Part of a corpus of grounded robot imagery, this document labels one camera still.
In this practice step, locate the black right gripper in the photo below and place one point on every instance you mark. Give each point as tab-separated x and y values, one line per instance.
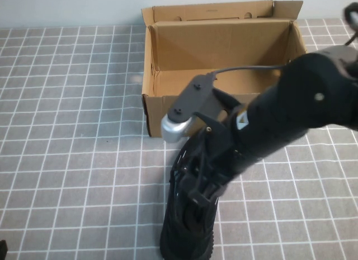
246	145

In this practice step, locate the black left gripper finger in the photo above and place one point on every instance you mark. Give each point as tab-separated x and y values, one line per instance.
2	251

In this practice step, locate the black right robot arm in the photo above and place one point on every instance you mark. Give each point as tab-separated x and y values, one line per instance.
321	84

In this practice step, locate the brown cardboard shoe box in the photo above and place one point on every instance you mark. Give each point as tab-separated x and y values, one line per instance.
195	47

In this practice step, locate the grey white-grid tablecloth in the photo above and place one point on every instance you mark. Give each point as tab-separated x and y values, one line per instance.
70	131

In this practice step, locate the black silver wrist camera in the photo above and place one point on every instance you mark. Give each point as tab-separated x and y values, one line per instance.
190	103

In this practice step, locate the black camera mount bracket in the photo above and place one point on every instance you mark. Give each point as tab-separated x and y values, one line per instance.
222	99

